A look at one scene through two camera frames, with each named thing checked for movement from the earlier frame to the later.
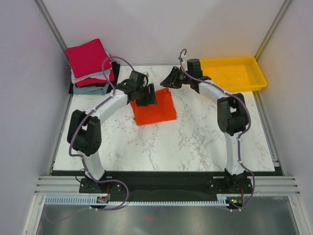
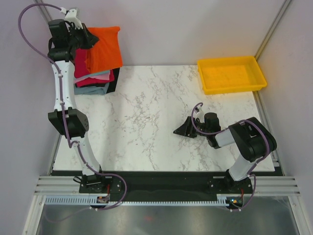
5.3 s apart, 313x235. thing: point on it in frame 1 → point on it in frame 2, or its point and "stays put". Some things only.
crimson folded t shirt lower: [90, 82] stays put
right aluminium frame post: [285, 4] stays put
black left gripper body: [142, 98] → [76, 38]
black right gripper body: [185, 78] → [201, 127]
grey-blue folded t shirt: [90, 90] stays put
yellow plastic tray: [236, 74] stays put
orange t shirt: [163, 111] → [106, 54]
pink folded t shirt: [100, 76] stays put
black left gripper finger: [152, 97] → [89, 40]
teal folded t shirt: [74, 78] stays put
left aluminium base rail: [49, 185] stays put
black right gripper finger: [173, 80] → [187, 129]
